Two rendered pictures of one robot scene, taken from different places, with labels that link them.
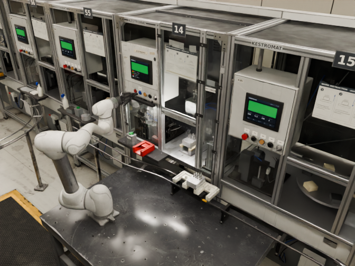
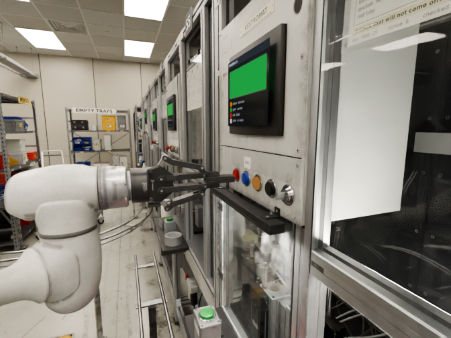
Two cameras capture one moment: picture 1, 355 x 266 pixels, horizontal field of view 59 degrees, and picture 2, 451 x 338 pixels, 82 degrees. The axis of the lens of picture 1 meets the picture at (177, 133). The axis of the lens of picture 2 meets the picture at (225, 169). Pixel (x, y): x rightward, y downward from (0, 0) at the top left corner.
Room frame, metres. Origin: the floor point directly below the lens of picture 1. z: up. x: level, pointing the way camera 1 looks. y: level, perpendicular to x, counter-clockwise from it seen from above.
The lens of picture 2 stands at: (1.93, 0.06, 1.54)
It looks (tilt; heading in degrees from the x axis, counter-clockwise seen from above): 9 degrees down; 29
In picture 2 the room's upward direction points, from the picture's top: straight up
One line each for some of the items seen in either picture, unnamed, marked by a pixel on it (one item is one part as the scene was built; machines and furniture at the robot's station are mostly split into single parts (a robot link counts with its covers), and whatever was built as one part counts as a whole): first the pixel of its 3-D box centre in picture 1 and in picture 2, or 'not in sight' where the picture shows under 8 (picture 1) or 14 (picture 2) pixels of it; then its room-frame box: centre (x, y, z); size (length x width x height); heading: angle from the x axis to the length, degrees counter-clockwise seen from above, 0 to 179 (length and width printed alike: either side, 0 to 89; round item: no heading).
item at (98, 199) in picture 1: (100, 198); not in sight; (1.80, 0.58, 0.85); 0.18 x 0.16 x 0.22; 86
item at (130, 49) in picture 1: (149, 69); (290, 106); (2.61, 0.25, 1.60); 0.42 x 0.29 x 0.46; 50
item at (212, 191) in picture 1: (195, 187); not in sight; (1.96, -0.15, 0.84); 0.36 x 0.14 x 0.10; 50
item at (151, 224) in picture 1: (155, 226); not in sight; (1.71, 0.16, 0.66); 1.50 x 1.06 x 0.04; 50
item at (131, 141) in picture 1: (132, 139); (210, 332); (2.49, 0.42, 0.97); 0.08 x 0.08 x 0.12; 50
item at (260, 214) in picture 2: (139, 98); (240, 200); (2.50, 0.34, 1.37); 0.36 x 0.04 x 0.04; 50
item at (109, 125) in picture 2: not in sight; (102, 151); (5.86, 5.59, 1.00); 1.30 x 0.51 x 2.00; 140
